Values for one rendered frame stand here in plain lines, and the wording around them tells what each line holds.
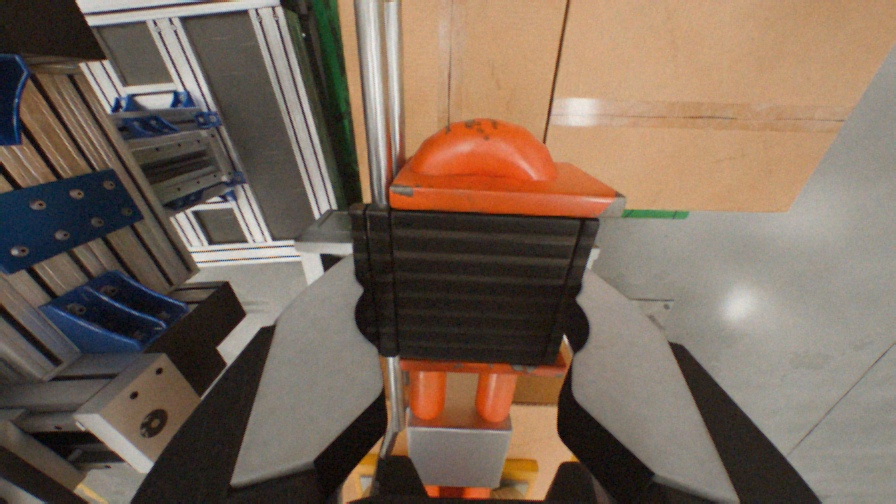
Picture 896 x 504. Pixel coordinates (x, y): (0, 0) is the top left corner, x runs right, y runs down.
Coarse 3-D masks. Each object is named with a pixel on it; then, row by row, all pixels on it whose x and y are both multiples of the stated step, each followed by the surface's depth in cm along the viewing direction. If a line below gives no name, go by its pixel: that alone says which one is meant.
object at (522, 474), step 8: (504, 464) 44; (512, 464) 44; (520, 464) 44; (528, 464) 44; (536, 464) 45; (504, 472) 44; (512, 472) 44; (520, 472) 44; (528, 472) 44; (536, 472) 44; (504, 480) 45; (512, 480) 45; (520, 480) 45; (528, 480) 45; (520, 488) 45; (528, 488) 46; (528, 496) 47
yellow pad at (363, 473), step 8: (368, 456) 45; (376, 456) 45; (360, 464) 44; (368, 464) 44; (352, 472) 45; (360, 472) 44; (368, 472) 44; (360, 480) 46; (368, 480) 45; (360, 488) 47; (360, 496) 48
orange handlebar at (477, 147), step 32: (448, 128) 10; (480, 128) 10; (512, 128) 10; (416, 160) 10; (448, 160) 10; (480, 160) 10; (512, 160) 10; (544, 160) 10; (416, 384) 16; (480, 384) 16; (512, 384) 16
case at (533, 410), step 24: (384, 360) 44; (384, 384) 40; (408, 384) 41; (528, 384) 41; (552, 384) 42; (528, 408) 39; (552, 408) 39; (528, 432) 42; (552, 432) 41; (528, 456) 45; (552, 456) 45
